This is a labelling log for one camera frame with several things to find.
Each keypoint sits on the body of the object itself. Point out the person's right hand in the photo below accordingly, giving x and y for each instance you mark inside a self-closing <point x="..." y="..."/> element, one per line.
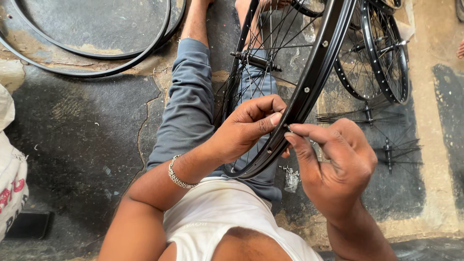
<point x="340" y="166"/>

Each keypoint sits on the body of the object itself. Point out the person's leg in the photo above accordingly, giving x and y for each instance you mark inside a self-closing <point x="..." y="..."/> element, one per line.
<point x="244" y="14"/>
<point x="195" y="21"/>

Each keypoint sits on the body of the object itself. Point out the bag of silver spoke nipples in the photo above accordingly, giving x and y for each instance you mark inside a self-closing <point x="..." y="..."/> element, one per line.
<point x="291" y="179"/>

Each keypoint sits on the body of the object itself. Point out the grey trousers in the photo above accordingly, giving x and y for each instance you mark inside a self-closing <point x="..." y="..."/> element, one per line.
<point x="188" y="108"/>

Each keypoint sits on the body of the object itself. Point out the finished black bicycle wheel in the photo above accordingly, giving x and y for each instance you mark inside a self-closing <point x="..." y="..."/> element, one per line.
<point x="393" y="69"/>
<point x="353" y="72"/>

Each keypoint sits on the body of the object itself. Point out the large black bicycle rim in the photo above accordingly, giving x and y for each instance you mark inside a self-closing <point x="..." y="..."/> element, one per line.
<point x="90" y="72"/>

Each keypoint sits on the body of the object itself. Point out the black hub with loose spokes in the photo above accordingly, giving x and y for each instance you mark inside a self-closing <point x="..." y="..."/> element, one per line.
<point x="388" y="154"/>
<point x="368" y="114"/>

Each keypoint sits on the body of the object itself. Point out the scrap of white paper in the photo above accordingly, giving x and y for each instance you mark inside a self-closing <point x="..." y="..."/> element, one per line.
<point x="405" y="29"/>

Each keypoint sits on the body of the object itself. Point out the black spoked bicycle wheel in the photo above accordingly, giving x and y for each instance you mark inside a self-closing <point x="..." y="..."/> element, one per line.
<point x="311" y="79"/>

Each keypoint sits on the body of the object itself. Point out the black wheel rim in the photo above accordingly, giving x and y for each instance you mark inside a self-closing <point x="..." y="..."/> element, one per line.
<point x="308" y="10"/>
<point x="388" y="6"/>

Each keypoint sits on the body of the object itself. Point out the small silver spoke nipple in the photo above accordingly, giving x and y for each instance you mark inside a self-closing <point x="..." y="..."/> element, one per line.
<point x="287" y="127"/>

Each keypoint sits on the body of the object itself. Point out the black bicycle tyre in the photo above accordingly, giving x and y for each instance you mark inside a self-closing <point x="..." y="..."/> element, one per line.
<point x="460" y="9"/>

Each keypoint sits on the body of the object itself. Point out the person's left hand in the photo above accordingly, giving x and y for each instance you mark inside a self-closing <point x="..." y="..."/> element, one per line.
<point x="239" y="130"/>

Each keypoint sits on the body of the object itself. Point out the smaller black bicycle rim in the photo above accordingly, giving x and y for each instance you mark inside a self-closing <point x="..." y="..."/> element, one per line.
<point x="108" y="55"/>

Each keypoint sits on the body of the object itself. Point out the white printed sack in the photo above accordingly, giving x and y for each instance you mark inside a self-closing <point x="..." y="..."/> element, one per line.
<point x="11" y="174"/>

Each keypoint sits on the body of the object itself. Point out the person's right leg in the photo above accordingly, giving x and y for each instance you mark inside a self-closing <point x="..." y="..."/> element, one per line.
<point x="244" y="14"/>

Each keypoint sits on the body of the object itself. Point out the white undershirt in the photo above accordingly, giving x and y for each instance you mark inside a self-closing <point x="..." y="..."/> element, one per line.
<point x="217" y="214"/>

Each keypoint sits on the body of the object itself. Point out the person's left leg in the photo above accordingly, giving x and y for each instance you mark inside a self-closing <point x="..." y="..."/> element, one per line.
<point x="195" y="21"/>

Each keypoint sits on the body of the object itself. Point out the black phone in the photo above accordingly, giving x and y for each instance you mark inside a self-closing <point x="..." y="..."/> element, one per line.
<point x="28" y="224"/>

